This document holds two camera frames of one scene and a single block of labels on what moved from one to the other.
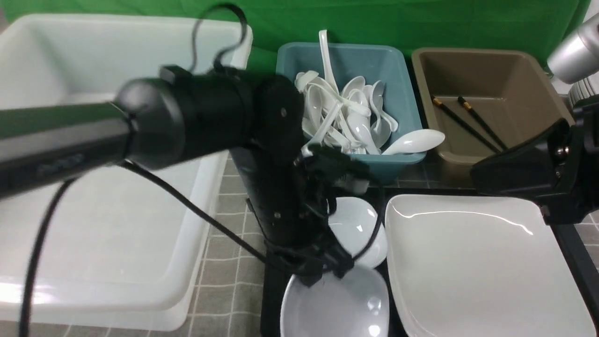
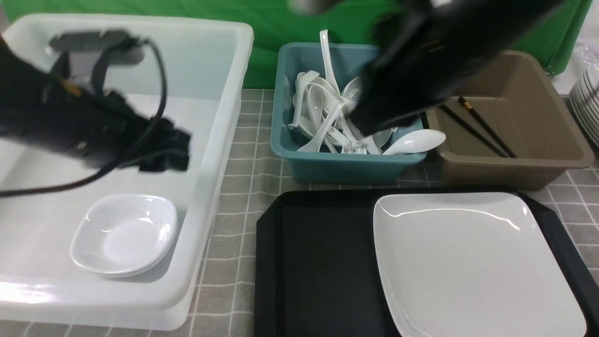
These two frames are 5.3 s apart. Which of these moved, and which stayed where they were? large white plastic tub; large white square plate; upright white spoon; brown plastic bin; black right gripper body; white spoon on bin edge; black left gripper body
Moved: black left gripper body; black right gripper body
Stayed: large white square plate; upright white spoon; brown plastic bin; white spoon on bin edge; large white plastic tub
